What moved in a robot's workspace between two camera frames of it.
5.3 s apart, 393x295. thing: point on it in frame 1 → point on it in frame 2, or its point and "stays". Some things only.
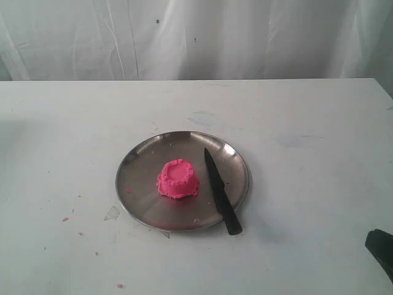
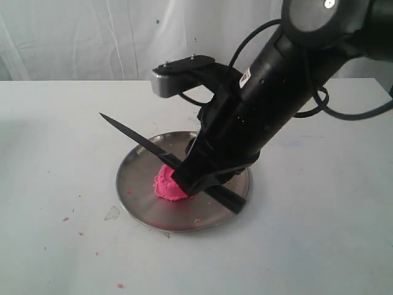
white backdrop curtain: (110, 40) stays
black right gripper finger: (379, 243) → (226, 141)
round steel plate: (139, 165) stays
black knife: (229, 214) → (230, 201)
